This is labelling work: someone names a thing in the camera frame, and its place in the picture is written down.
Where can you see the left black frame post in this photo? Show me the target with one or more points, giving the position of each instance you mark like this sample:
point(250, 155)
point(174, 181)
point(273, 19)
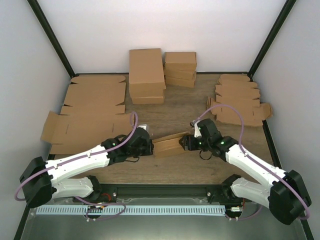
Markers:
point(40, 15)

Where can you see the light blue slotted cable duct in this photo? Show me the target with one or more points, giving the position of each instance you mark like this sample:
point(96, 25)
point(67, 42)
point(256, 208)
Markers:
point(134, 210)

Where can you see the small cardboard box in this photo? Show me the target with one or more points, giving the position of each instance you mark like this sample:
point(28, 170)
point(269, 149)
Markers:
point(169, 145)

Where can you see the large folded box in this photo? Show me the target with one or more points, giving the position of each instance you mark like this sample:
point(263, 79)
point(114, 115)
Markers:
point(146, 73)
point(150, 100)

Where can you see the top small folded box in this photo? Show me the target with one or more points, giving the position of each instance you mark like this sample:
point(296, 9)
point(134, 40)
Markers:
point(180, 60)

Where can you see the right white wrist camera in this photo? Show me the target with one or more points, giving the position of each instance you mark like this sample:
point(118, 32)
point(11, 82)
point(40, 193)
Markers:
point(194, 125)

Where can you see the black frame post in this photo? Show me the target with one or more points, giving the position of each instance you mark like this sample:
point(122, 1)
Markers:
point(40, 15)
point(277, 25)

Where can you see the small folded box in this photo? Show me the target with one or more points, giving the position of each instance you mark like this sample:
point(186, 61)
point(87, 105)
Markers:
point(179, 82)
point(186, 74)
point(180, 60)

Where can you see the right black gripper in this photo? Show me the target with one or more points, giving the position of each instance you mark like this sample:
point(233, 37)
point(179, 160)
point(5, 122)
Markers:
point(189, 145)

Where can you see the large flat cardboard blank stack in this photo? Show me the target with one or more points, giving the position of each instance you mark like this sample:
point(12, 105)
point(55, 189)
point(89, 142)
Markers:
point(93, 111)

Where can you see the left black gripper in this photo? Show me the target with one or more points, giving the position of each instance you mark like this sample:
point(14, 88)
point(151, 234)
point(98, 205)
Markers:
point(150, 146)

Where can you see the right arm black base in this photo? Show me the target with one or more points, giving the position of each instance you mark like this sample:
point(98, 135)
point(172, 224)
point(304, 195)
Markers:
point(222, 194)

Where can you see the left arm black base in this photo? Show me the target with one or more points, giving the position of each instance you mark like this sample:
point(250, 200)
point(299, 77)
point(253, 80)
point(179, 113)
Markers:
point(108, 194)

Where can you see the bottom large folded box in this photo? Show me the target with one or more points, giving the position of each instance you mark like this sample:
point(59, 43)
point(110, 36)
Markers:
point(150, 100)

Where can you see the top large folded box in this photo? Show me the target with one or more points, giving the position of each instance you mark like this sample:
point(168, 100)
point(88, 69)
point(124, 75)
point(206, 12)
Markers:
point(146, 73)

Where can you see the black front frame rail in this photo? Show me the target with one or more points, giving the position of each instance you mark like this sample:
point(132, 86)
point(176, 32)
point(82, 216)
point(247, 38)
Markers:
point(126, 191)

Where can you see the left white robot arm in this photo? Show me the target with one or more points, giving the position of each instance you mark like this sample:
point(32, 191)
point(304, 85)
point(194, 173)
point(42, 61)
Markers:
point(43, 180)

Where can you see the right black frame post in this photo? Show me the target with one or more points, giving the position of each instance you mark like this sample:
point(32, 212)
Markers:
point(277, 25)

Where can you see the bottom small folded box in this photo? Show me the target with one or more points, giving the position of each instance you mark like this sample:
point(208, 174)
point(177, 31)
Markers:
point(179, 82)

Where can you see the middle small folded box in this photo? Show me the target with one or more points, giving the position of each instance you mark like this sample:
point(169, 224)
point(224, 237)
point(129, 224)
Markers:
point(186, 74)

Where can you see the small flat cardboard blank stack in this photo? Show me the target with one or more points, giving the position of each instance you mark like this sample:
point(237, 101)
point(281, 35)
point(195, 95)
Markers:
point(239, 92)

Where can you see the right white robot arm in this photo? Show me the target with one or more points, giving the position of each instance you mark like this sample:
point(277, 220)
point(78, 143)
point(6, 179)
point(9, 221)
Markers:
point(284, 193)

